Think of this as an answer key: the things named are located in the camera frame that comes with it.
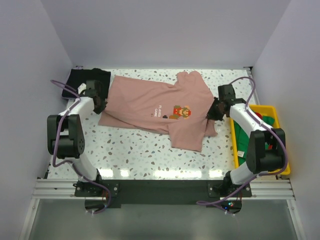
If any yellow plastic bin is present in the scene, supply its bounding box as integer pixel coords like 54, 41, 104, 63
230, 103, 291, 175

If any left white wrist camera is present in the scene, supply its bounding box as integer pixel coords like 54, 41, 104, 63
77, 83, 87, 95

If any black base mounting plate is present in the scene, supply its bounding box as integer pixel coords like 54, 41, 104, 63
73, 179, 238, 213

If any folded black t-shirt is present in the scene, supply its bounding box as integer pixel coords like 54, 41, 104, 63
66, 68, 111, 99

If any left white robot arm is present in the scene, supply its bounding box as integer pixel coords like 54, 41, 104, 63
46, 80, 106, 196

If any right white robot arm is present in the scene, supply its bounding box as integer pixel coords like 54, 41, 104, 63
206, 84, 288, 197

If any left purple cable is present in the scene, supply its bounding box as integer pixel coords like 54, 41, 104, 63
50, 79, 112, 215

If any pink printed t-shirt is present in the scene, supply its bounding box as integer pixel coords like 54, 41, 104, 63
98, 71, 217, 152

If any green t-shirt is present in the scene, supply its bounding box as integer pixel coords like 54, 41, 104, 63
233, 114, 275, 167

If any red t-shirt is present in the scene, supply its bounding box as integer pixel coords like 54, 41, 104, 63
255, 112, 275, 150

